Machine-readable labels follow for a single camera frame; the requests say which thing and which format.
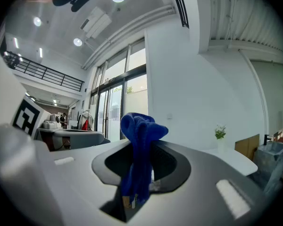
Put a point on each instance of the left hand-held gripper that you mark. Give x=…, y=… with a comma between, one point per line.
x=7, y=107

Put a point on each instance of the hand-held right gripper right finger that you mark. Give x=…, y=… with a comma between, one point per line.
x=202, y=187

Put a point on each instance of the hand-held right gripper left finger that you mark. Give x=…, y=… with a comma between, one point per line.
x=80, y=187

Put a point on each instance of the blue cloth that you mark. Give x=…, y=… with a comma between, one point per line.
x=141, y=135

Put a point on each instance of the white vase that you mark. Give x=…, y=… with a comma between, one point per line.
x=221, y=146

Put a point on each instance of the white grey robot device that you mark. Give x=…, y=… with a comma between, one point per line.
x=52, y=122

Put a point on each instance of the grey padded chair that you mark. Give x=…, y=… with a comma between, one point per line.
x=82, y=139

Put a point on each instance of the black balcony railing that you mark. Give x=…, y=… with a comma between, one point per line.
x=44, y=73

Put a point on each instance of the green flowering plant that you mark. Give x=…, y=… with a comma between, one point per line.
x=220, y=132

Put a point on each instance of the brown wooden panel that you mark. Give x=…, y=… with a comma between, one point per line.
x=246, y=147

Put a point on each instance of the grey stone sink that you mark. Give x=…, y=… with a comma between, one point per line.
x=271, y=159

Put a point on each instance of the black faucet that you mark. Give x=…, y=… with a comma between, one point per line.
x=266, y=139

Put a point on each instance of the black-framed glass door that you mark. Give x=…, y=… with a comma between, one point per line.
x=118, y=98

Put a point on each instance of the white ceiling air conditioner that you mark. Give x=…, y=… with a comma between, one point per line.
x=96, y=21

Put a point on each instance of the white ceiling pipes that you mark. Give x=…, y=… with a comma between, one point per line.
x=132, y=26

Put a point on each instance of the black ceiling track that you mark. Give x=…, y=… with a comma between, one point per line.
x=180, y=6

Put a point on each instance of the white wall switch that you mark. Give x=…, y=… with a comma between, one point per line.
x=170, y=116

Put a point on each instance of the white vertical wall pipe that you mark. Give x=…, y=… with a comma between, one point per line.
x=258, y=88

